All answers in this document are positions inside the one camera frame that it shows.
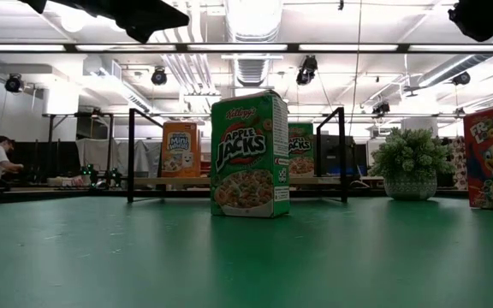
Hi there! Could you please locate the green table mat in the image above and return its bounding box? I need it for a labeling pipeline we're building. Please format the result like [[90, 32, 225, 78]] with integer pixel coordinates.
[[0, 196, 493, 308]]

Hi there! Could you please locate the spotted pattern background object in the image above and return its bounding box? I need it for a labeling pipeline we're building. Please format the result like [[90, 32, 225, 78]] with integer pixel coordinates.
[[449, 136, 470, 192]]

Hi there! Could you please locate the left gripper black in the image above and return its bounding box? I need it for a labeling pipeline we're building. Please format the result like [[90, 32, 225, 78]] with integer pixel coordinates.
[[100, 0, 190, 44]]

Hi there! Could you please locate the black computer monitor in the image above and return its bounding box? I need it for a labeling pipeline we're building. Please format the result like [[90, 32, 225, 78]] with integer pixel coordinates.
[[314, 134, 357, 177]]

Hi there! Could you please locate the green Apple Jacks cereal box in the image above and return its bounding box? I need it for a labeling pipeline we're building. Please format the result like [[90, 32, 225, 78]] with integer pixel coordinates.
[[210, 89, 291, 219], [288, 122, 315, 178]]

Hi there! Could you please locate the red Froot Loops cereal box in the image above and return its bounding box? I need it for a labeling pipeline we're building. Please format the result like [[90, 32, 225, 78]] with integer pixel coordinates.
[[463, 102, 493, 211]]

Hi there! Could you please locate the silver ventilation duct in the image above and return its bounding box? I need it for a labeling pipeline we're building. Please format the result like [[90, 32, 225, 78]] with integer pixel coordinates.
[[224, 0, 282, 89]]

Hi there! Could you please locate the black metal shelf bracket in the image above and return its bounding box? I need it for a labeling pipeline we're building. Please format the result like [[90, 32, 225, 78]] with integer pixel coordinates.
[[315, 106, 348, 204], [127, 108, 165, 204]]

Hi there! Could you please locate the grey draped cloth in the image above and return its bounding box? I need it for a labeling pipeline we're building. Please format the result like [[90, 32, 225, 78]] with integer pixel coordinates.
[[76, 137, 162, 179]]

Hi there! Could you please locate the black background robot equipment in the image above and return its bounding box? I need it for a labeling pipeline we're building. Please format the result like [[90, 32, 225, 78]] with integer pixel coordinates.
[[79, 164, 124, 189]]

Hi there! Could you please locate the orange Mini Wheats cereal box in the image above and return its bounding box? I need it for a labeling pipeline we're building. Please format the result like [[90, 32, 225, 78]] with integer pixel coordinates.
[[161, 121, 202, 179]]

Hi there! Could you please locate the small potted green plant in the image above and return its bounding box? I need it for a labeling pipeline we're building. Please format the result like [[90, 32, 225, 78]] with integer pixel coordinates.
[[368, 127, 456, 202]]

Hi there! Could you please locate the black partition panel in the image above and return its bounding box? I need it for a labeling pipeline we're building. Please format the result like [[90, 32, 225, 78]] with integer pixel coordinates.
[[10, 140, 79, 181]]

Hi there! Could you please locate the black metal table frame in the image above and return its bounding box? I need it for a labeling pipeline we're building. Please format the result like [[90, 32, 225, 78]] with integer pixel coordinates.
[[0, 169, 470, 206]]

